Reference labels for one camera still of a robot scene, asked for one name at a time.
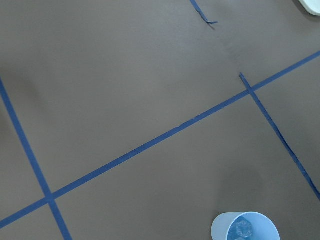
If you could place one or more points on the cream bear tray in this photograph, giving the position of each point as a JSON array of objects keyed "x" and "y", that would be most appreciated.
[{"x": 311, "y": 6}]

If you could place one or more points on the clear ice cubes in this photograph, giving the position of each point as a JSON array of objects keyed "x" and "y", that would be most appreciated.
[{"x": 241, "y": 229}]

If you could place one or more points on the light blue plastic cup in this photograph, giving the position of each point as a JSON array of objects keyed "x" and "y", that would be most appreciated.
[{"x": 263, "y": 227}]

